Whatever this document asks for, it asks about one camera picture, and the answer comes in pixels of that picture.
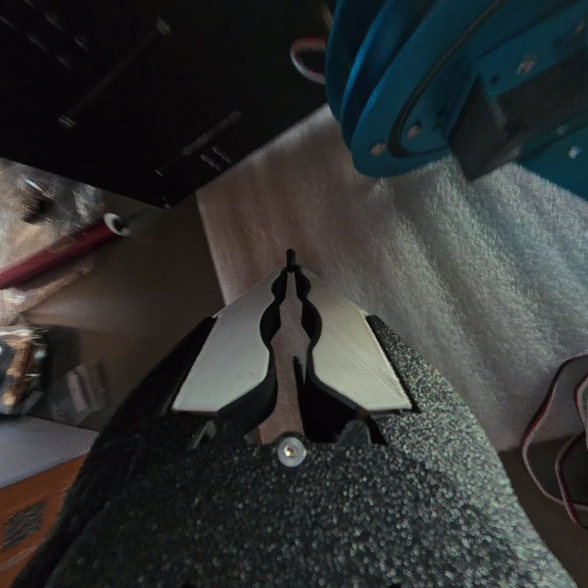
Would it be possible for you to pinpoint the large clear zip bag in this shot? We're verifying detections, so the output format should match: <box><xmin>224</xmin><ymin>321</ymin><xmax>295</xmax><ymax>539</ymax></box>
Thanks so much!
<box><xmin>0</xmin><ymin>157</ymin><xmax>138</xmax><ymax>313</ymax></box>

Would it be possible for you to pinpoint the white foam sheet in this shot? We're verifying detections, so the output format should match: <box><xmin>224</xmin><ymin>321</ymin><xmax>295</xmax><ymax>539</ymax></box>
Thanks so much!
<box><xmin>195</xmin><ymin>103</ymin><xmax>588</xmax><ymax>453</ymax></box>

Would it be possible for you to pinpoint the orange cardboard box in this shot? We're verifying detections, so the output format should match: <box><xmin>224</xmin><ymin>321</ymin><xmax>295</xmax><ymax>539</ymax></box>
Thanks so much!
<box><xmin>0</xmin><ymin>415</ymin><xmax>100</xmax><ymax>585</ymax></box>

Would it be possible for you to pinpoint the blue hobby robot arm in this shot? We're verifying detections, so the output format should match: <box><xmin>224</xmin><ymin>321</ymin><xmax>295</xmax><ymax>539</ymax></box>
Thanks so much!
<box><xmin>0</xmin><ymin>0</ymin><xmax>588</xmax><ymax>529</ymax></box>

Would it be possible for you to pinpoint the small clear parts bag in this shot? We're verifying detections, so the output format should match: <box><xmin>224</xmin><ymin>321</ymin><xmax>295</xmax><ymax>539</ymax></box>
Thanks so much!
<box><xmin>50</xmin><ymin>362</ymin><xmax>109</xmax><ymax>415</ymax></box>

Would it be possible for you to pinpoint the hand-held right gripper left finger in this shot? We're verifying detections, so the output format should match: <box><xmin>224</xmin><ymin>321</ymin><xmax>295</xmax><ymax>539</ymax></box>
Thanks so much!
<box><xmin>171</xmin><ymin>268</ymin><xmax>288</xmax><ymax>416</ymax></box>

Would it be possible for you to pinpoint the narrow clear sleeve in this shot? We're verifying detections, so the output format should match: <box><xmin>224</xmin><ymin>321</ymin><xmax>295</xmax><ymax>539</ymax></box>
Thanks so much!
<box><xmin>25</xmin><ymin>261</ymin><xmax>96</xmax><ymax>305</ymax></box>

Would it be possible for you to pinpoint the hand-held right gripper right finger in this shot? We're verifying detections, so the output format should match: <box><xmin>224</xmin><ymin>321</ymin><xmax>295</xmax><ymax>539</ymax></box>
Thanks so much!
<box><xmin>294</xmin><ymin>268</ymin><xmax>414</xmax><ymax>415</ymax></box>

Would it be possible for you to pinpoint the silver foil bag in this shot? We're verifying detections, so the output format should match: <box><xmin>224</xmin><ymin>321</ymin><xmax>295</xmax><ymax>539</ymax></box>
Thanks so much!
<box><xmin>0</xmin><ymin>323</ymin><xmax>52</xmax><ymax>417</ymax></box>

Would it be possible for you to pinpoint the red screwdriver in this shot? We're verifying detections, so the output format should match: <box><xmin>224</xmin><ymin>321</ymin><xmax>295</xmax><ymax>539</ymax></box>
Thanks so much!
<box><xmin>0</xmin><ymin>213</ymin><xmax>132</xmax><ymax>291</ymax></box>

